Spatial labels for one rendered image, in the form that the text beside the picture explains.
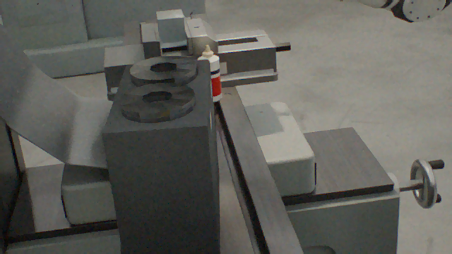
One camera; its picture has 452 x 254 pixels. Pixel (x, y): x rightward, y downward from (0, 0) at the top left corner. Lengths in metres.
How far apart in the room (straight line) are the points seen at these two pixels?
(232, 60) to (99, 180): 0.35
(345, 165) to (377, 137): 1.80
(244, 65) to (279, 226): 0.52
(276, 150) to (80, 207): 0.39
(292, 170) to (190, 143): 0.56
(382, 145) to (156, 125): 2.46
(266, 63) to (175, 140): 0.62
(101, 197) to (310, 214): 0.41
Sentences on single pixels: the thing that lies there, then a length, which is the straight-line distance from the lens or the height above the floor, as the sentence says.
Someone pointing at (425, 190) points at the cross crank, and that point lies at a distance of 1.54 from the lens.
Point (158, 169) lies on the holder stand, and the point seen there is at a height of 1.09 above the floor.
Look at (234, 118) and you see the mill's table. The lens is 1.17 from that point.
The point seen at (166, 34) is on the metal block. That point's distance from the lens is 1.30.
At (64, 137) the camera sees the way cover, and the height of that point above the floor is 0.92.
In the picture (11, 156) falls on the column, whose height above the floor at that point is 0.82.
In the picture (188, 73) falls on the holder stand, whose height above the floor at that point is 1.16.
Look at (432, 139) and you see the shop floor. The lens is 3.22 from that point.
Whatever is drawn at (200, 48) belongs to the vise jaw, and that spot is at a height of 1.04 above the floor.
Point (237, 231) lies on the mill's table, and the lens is 0.86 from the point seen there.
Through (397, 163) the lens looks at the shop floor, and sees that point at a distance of 2.99.
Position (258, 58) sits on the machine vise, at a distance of 1.31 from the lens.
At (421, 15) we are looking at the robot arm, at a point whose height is 1.11.
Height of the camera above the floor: 1.46
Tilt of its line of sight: 25 degrees down
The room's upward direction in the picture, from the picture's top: 4 degrees counter-clockwise
